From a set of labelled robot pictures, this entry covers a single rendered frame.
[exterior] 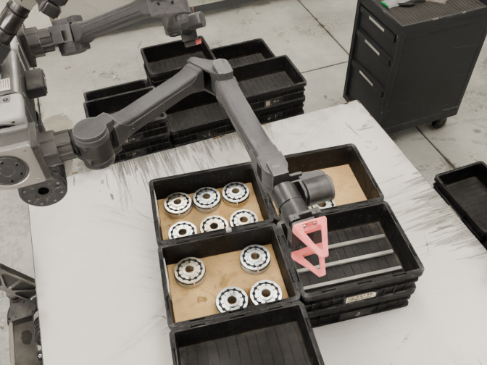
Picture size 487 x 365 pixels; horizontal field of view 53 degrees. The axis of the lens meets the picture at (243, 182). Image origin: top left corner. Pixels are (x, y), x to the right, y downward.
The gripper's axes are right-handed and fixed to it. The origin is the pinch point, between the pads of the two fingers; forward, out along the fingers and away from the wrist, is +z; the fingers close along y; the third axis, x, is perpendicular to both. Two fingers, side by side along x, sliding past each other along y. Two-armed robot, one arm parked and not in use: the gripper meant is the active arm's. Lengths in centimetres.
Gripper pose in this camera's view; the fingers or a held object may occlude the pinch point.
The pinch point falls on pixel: (322, 263)
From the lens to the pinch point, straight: 95.2
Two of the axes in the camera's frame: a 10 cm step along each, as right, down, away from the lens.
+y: 0.4, 6.8, 7.3
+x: -9.5, 2.6, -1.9
